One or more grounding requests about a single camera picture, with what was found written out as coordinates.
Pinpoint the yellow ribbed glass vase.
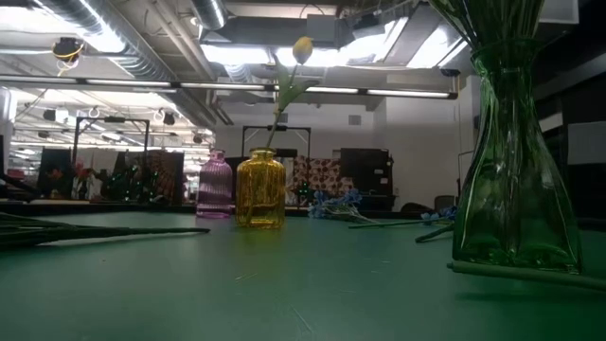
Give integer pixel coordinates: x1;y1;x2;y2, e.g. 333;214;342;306
235;147;287;230

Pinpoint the purple ribbed glass vase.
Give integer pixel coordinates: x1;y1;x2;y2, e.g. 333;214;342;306
196;149;235;220

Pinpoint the yellow artificial tulip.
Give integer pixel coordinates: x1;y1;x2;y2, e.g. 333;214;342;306
447;261;606;292
266;36;319;151

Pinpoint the green glass vase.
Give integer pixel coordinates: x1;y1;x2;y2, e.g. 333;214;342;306
452;38;584;277

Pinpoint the red floral cloth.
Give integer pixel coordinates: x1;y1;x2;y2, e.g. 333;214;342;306
289;155;355;206

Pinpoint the black cabinet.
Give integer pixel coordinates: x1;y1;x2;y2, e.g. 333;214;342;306
339;147;395;210

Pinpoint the long ceiling light bar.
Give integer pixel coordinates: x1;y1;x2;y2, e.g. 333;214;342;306
0;74;459;100

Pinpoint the dark patterned panel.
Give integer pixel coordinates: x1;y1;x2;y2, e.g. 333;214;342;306
113;150;186;206

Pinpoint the green table mat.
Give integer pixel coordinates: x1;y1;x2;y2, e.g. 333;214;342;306
0;210;606;341

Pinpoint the dark office chair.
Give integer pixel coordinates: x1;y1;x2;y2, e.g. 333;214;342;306
433;194;456;213

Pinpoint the black monitor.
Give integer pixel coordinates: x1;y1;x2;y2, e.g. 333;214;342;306
37;147;73;199

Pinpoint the black round ceiling device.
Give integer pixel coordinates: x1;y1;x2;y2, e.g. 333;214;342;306
50;36;86;63

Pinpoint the black gantry frame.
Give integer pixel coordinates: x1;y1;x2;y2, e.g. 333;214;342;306
73;117;151;167
241;124;312;160

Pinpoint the smooth silver ceiling duct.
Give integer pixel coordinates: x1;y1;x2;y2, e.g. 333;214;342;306
191;0;229;31

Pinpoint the black aluminium table frame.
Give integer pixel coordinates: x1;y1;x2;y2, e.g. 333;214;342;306
0;201;606;231

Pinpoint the ribbed silver ceiling duct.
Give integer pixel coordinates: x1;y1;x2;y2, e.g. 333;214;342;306
37;0;219;127

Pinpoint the white wall board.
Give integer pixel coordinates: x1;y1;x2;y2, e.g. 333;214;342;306
566;120;606;166

